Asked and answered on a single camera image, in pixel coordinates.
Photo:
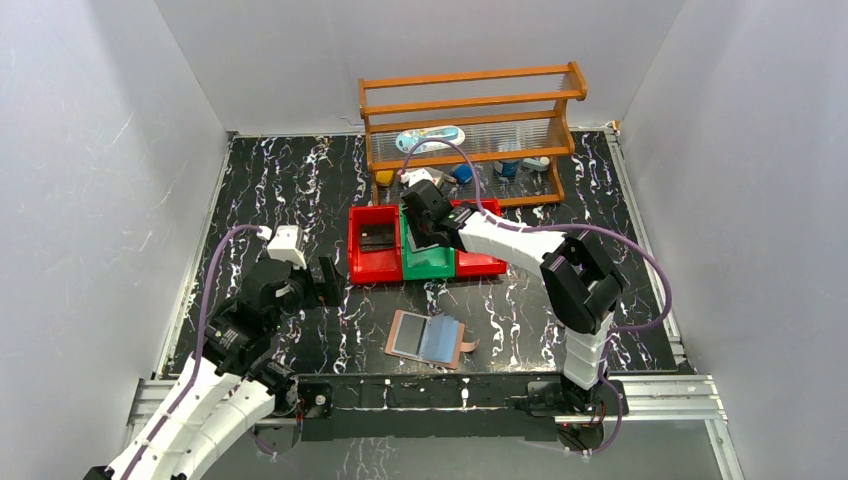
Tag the blue white oval package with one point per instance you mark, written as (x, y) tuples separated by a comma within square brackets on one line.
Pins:
[(425, 140)]

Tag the teal white tube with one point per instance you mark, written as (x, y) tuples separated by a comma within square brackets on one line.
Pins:
[(536, 164)]

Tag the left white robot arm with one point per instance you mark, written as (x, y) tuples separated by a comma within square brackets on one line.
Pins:
[(231, 380)]

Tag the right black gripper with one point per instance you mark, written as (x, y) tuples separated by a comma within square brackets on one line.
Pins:
[(418, 239)]

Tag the yellow small object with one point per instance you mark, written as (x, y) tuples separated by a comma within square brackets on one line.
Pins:
[(384, 178)]

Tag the blue small object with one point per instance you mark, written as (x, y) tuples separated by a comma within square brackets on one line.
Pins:
[(462, 174)]

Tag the pink leather card holder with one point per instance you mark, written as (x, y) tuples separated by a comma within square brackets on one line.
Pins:
[(437, 340)]

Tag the green plastic bin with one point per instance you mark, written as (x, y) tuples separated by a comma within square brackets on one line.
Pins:
[(429, 264)]

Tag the blue cup on shelf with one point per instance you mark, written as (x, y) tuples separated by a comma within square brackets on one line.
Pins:
[(507, 169)]

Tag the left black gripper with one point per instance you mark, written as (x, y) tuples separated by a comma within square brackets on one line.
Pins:
[(320, 284)]

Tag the wooden shelf rack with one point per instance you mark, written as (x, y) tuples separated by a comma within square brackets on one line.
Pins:
[(506, 114)]

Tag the black base frame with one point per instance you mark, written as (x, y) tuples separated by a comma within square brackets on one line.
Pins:
[(530, 406)]

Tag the dark credit card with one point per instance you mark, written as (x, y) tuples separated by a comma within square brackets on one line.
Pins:
[(376, 237)]

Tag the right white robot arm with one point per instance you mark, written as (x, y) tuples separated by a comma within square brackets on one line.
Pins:
[(582, 283)]

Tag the red bin with dark card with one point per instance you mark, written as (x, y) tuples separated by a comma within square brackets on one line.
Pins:
[(373, 267)]

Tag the red bin with orange card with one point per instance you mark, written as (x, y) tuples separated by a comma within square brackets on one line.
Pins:
[(474, 264)]

